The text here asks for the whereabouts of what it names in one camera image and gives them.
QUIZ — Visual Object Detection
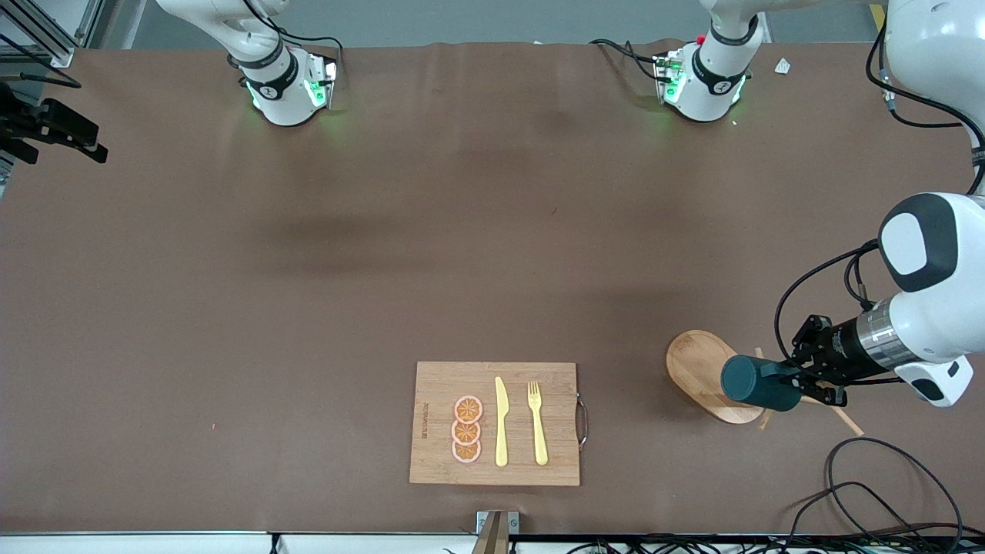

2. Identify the teal cup with handle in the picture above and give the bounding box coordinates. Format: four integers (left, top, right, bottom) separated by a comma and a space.
720, 353, 807, 412

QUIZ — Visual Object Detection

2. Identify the wooden mug tree stand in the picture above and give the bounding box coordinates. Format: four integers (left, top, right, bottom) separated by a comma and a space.
666, 329, 865, 438

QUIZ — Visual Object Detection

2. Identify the wooden cutting board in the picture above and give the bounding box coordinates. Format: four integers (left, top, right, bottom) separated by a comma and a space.
409, 361, 589, 487

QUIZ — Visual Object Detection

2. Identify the yellow plastic fork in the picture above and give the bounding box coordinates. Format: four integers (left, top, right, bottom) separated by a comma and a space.
526, 381, 549, 466

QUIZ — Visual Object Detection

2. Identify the yellow plastic knife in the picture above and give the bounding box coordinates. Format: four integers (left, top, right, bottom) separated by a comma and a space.
494, 376, 510, 468

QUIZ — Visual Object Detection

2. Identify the aluminium frame profile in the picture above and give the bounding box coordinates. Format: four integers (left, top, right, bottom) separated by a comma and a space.
0, 0, 106, 68

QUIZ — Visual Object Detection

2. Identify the black looped floor cable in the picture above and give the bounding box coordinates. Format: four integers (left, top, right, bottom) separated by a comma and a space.
783, 481, 928, 554
826, 436, 964, 539

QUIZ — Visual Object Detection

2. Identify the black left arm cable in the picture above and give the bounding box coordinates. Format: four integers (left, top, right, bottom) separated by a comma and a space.
773, 27, 985, 369

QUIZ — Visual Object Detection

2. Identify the black right base cable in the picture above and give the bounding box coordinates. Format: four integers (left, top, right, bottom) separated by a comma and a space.
245, 0, 345, 58

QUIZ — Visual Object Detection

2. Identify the black base cable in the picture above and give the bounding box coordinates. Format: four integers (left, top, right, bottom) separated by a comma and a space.
245, 0, 345, 58
589, 38, 664, 82

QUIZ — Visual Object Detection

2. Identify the black left base cable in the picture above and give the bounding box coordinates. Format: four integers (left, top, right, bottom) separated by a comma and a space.
589, 38, 664, 82

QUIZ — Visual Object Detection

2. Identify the metal table edge bracket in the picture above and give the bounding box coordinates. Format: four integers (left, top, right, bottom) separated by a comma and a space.
475, 510, 521, 554

